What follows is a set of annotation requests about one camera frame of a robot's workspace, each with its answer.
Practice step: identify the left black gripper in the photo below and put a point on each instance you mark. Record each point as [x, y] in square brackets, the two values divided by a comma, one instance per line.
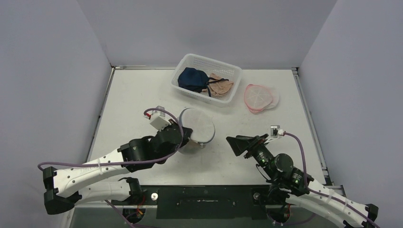
[188, 131]

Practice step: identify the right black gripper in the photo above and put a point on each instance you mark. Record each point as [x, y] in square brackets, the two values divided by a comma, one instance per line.
[252, 146]

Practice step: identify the blue-trimmed mesh laundry bag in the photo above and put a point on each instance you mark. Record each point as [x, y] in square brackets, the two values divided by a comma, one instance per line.
[202, 126]

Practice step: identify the pink-trimmed mesh laundry bag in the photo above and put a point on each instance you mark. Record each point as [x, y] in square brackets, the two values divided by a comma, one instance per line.
[259, 98]

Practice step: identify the beige bra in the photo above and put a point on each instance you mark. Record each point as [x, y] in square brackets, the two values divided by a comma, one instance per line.
[218, 86]

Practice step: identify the navy blue bra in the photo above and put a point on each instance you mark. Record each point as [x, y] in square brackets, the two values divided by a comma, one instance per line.
[196, 80]

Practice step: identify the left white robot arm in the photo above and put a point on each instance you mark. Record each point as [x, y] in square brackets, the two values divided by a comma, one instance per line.
[105, 178]

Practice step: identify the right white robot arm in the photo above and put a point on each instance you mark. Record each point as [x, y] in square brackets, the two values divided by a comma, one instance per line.
[291, 185]

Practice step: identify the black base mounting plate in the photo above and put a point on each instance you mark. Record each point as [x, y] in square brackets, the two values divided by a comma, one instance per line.
[208, 202]

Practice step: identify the white perforated plastic basket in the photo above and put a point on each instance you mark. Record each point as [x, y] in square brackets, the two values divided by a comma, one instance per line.
[208, 65]

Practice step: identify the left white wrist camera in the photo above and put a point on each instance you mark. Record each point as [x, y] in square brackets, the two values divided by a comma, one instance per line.
[158, 120]

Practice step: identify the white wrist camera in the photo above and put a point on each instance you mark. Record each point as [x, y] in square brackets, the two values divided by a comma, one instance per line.
[275, 133]
[158, 120]

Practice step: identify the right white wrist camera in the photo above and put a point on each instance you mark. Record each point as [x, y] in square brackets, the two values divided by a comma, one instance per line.
[275, 133]

